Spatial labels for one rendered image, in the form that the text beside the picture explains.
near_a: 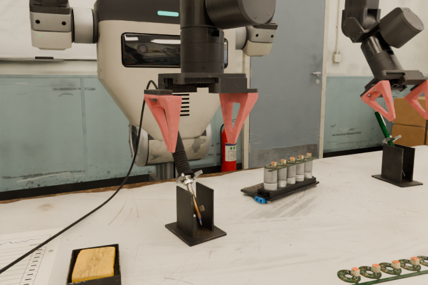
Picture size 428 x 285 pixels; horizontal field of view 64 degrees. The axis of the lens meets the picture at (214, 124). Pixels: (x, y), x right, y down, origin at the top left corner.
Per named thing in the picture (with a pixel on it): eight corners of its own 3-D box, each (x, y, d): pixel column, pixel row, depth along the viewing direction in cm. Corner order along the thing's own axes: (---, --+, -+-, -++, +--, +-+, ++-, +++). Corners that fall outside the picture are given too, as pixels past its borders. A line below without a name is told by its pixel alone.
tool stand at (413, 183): (400, 194, 77) (381, 149, 82) (435, 180, 69) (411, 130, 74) (379, 196, 75) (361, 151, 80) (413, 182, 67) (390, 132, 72)
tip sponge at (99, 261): (72, 259, 42) (72, 248, 42) (119, 253, 44) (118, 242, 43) (65, 296, 35) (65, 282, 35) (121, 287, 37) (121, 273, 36)
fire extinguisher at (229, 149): (218, 172, 346) (218, 119, 339) (232, 171, 353) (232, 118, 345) (225, 176, 333) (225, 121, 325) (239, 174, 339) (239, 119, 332)
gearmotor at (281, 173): (270, 189, 65) (271, 163, 64) (278, 187, 66) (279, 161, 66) (280, 193, 63) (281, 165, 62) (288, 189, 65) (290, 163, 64)
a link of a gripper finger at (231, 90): (258, 145, 48) (260, 77, 47) (216, 151, 44) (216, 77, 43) (229, 139, 53) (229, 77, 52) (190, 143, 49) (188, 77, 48)
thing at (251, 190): (269, 205, 60) (269, 198, 60) (239, 194, 66) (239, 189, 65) (319, 186, 71) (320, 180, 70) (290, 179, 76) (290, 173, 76)
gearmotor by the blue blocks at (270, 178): (260, 193, 63) (260, 165, 62) (269, 189, 65) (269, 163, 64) (271, 196, 61) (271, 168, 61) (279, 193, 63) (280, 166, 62)
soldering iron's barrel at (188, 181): (201, 219, 50) (188, 177, 52) (206, 215, 48) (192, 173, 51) (192, 221, 49) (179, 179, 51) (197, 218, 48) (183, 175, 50)
